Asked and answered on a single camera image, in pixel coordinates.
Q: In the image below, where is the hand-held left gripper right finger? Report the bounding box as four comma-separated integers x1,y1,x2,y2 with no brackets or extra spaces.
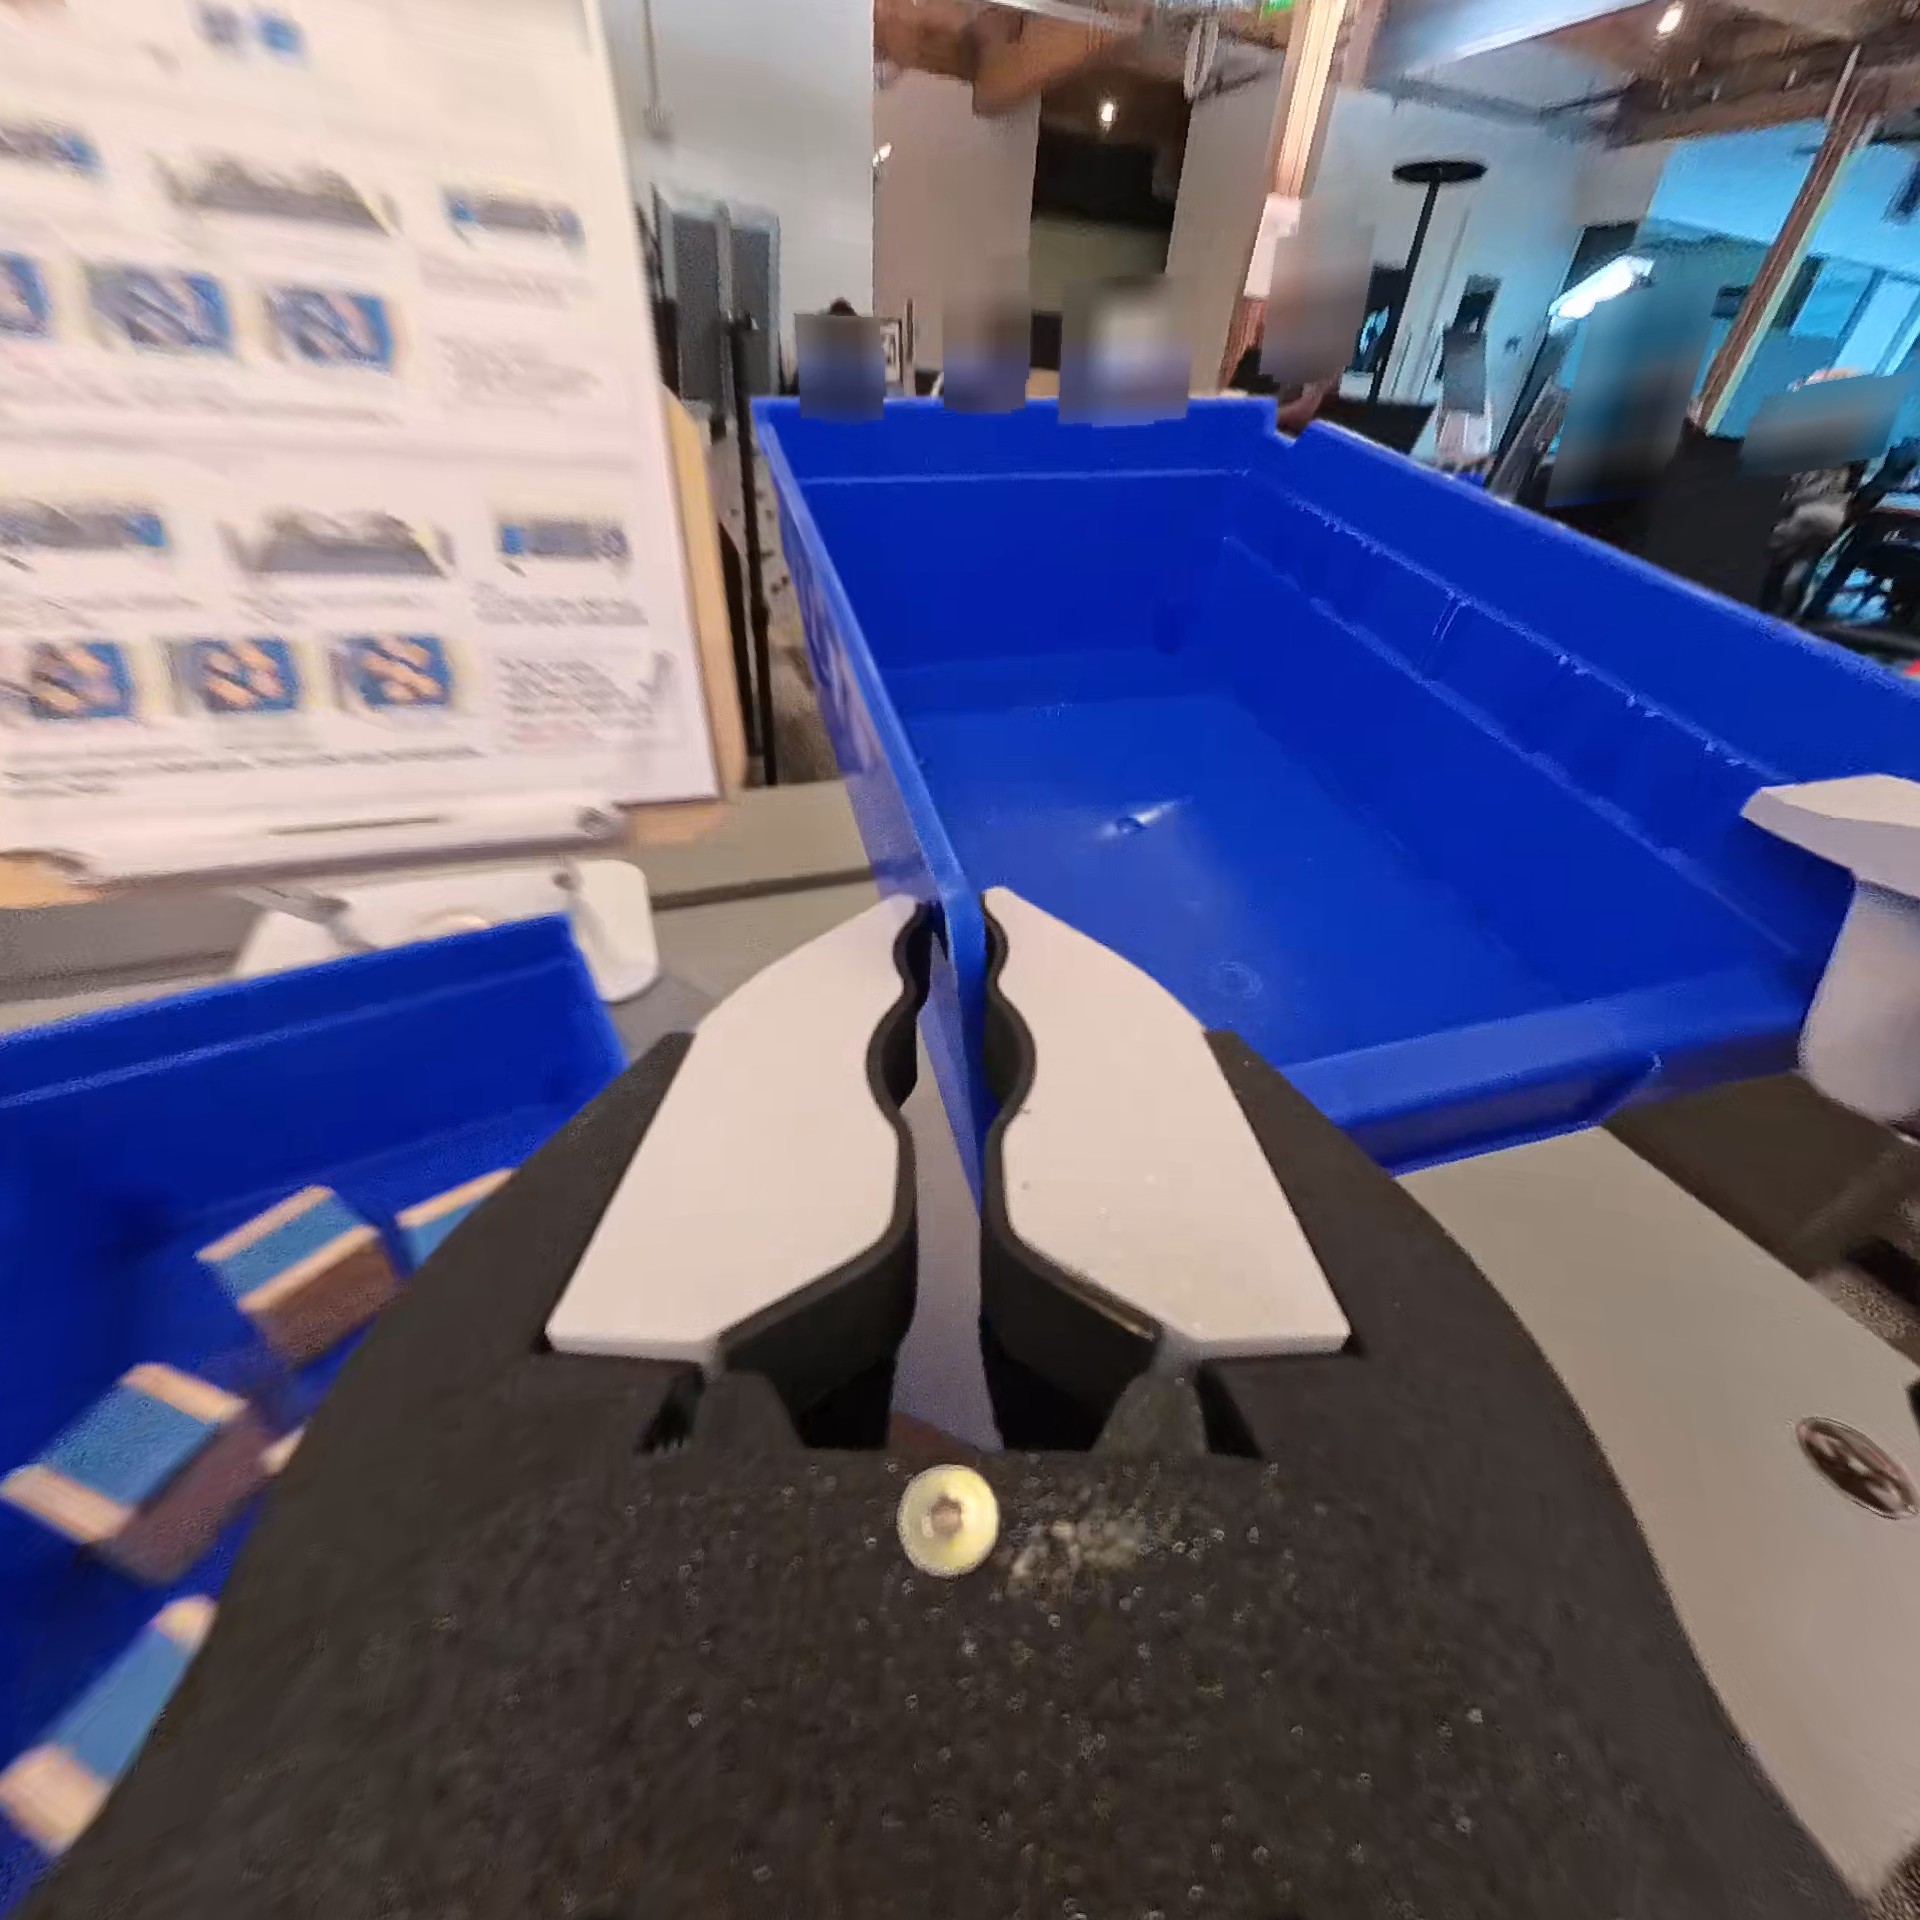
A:
976,888,1352,1453

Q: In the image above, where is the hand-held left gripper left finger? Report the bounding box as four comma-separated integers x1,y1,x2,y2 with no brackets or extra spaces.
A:
543,897,923,1453

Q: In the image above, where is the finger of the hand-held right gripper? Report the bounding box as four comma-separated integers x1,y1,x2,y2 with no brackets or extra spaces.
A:
1740,777,1920,1121

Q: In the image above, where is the blue plastic bin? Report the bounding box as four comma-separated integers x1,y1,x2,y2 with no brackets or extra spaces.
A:
749,394,1920,1202
0,915,632,1906

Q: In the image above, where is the cluster of wooden cubes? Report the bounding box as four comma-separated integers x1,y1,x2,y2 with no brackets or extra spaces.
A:
0,1170,518,1862

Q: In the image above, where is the grey desk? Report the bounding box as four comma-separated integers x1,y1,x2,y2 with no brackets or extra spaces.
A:
0,779,1920,1900

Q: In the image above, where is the silver desk grommet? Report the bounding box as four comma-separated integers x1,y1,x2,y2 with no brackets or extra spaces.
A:
1797,1418,1920,1518

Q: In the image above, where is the white instruction sheet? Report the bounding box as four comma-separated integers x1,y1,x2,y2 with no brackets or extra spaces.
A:
0,0,721,881

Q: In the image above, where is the black metal frame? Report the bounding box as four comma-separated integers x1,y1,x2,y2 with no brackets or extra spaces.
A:
719,299,781,789

